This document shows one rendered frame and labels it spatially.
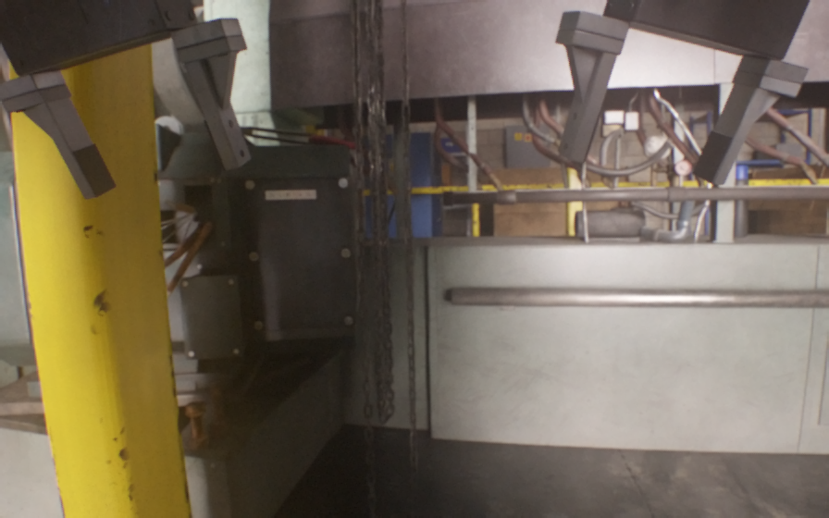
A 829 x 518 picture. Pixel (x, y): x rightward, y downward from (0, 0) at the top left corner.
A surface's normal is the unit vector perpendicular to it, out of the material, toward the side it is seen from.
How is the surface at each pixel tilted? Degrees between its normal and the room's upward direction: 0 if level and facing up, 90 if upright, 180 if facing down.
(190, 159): 45
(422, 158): 90
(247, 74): 90
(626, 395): 90
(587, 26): 114
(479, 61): 90
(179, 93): 129
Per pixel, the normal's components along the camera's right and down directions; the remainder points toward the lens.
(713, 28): 0.09, 0.49
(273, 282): 0.16, 0.10
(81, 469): -0.18, 0.11
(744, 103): -0.98, -0.09
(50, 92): 0.98, -0.14
